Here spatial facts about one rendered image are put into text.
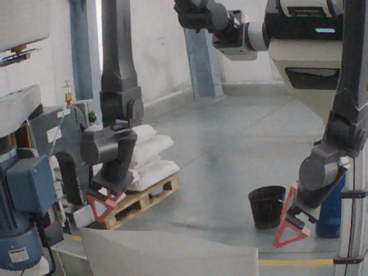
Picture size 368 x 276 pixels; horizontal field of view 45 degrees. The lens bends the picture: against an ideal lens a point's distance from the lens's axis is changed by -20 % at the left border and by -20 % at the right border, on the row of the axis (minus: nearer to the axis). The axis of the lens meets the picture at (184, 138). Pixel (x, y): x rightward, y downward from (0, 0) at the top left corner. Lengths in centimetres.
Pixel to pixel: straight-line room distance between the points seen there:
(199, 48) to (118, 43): 884
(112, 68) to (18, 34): 25
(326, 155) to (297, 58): 52
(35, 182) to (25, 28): 31
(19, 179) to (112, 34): 35
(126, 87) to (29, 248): 40
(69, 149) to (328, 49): 72
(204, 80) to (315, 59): 868
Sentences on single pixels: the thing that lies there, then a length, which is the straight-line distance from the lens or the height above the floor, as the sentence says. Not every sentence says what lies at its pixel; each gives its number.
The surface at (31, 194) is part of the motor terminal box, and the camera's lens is 88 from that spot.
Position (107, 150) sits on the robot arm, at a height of 128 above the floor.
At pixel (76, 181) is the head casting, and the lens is 137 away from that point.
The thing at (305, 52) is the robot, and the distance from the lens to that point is 129.
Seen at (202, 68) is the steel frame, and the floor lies 58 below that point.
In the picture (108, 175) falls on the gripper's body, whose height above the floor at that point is 121.
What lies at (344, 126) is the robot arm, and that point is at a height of 130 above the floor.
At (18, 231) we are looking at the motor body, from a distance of 95.
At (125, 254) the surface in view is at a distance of 115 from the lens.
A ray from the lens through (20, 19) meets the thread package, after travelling 97.
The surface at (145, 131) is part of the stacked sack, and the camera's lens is 474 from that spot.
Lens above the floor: 149
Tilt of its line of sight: 12 degrees down
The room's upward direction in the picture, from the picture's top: 8 degrees counter-clockwise
